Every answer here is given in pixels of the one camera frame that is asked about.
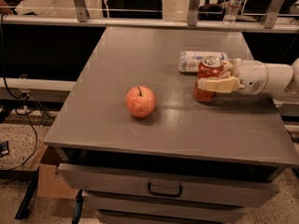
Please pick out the grey drawer cabinet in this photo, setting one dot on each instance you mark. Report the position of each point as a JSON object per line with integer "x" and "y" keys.
{"x": 235, "y": 137}

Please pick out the upright water bottle background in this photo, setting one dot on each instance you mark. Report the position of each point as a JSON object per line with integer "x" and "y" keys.
{"x": 231, "y": 11}

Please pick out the open top drawer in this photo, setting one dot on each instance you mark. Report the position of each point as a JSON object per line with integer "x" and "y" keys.
{"x": 195, "y": 188}

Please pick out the cardboard box on floor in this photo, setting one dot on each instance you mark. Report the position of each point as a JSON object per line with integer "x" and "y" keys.
{"x": 50, "y": 183}

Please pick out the metal railing frame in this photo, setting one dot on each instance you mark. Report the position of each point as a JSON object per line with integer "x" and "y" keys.
{"x": 174, "y": 14}

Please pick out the black drawer handle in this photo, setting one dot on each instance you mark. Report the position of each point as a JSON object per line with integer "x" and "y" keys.
{"x": 165, "y": 192}

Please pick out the red apple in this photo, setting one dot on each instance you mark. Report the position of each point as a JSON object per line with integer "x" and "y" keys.
{"x": 140, "y": 101}

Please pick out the clear plastic bottle lying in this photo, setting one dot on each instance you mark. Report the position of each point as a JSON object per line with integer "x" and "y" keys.
{"x": 189, "y": 60}

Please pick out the red coke can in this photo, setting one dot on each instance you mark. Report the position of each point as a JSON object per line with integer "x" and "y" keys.
{"x": 210, "y": 66}

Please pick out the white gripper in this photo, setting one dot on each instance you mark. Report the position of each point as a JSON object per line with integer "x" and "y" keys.
{"x": 252, "y": 76}

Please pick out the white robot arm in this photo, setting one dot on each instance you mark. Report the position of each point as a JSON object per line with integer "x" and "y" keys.
{"x": 282, "y": 81}

